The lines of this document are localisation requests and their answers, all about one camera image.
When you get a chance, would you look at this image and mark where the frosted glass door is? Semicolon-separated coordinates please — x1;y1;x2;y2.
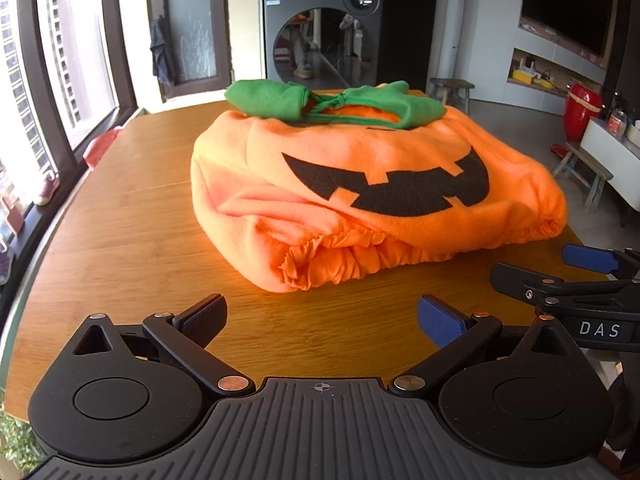
146;0;234;100

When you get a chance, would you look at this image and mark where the wall television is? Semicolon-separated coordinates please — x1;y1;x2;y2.
520;0;617;59

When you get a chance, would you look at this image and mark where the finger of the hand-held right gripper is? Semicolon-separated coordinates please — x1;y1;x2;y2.
490;262;640;315
561;244;640;281

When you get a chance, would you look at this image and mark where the weathered wooden bench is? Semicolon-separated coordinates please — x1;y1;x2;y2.
551;142;614;211

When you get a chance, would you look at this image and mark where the grey washing machine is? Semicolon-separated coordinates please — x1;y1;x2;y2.
258;0;387;87

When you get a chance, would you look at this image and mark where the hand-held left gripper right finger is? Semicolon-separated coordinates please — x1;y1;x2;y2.
387;296;571;398

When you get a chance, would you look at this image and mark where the orange pumpkin costume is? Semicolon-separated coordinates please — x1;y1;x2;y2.
190;80;569;294

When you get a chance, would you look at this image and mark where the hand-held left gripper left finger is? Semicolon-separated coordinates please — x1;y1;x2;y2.
74;294;257;397

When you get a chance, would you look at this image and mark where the pink chair back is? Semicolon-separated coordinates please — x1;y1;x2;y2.
82;126;124;169

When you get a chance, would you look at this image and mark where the red vase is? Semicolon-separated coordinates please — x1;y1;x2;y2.
564;83;604;144

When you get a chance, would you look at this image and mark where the small wooden stool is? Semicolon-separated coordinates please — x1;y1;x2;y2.
429;78;476;114

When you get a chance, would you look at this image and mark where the dark hanging cloth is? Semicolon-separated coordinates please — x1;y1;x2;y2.
149;15;177;87

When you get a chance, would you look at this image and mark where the white cabinet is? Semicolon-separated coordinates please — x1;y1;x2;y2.
581;117;640;228

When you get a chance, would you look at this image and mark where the dark framed window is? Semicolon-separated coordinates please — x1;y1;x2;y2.
0;0;142;241

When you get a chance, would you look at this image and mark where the green plant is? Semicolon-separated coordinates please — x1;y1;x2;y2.
0;414;37;467

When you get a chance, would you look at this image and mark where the pink shoe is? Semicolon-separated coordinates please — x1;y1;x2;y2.
32;169;61;206

